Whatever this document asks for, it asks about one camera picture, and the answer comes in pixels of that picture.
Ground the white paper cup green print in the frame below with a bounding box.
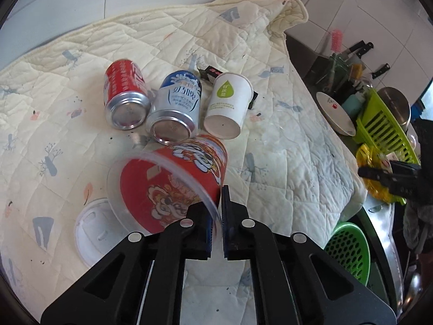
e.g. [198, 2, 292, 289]
[203, 72, 254, 139]

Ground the white bowl with red print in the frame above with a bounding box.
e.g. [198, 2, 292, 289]
[316, 91, 357, 137]

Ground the cream quilted blanket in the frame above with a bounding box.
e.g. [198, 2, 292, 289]
[0, 0, 368, 325]

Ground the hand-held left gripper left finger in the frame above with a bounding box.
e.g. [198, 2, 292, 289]
[41, 204, 214, 325]

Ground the blue and white drink can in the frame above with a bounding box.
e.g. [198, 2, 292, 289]
[146, 71, 203, 147]

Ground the clear cup with red sleeve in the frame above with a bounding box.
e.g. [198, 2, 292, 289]
[107, 135, 228, 236]

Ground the pink bottle brush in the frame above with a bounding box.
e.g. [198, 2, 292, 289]
[330, 29, 342, 58]

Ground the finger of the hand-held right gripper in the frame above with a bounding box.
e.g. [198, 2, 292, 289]
[358, 165, 395, 193]

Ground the steel pot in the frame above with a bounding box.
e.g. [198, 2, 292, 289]
[376, 87, 411, 132]

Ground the white plastic lid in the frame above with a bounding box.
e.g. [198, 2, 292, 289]
[74, 199, 136, 269]

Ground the red drink can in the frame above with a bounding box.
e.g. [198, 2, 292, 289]
[103, 59, 152, 131]

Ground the green dish rack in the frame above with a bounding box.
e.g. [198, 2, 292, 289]
[355, 88, 422, 205]

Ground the green plastic basket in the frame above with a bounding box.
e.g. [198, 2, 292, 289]
[324, 222, 371, 287]

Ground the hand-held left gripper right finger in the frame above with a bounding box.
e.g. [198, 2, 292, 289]
[221, 185, 397, 325]

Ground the small black packet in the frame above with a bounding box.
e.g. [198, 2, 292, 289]
[199, 66, 259, 109]

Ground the dark green utensil holder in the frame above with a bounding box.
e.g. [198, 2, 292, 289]
[316, 54, 352, 92]

